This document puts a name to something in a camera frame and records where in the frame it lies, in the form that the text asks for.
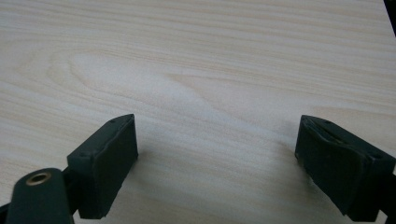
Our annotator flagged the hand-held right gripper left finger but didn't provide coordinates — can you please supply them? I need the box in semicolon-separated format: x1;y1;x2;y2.
64;113;139;220

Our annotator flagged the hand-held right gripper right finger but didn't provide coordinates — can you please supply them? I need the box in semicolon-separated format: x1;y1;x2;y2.
294;114;396;222

